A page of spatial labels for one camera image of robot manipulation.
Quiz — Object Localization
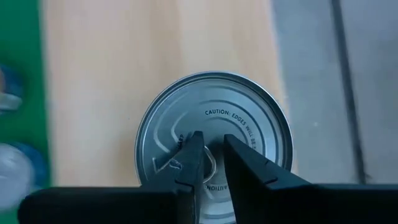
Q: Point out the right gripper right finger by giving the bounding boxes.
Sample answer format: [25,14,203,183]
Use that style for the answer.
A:
[223,134,398,224]

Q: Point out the teal can yellow print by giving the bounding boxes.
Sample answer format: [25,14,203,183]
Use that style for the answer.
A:
[134,70,294,224]

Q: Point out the dark blue can white label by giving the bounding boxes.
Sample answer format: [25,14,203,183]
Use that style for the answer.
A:
[0,142,50,213]

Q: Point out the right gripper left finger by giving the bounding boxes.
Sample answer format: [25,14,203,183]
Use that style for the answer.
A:
[18,131,205,224]

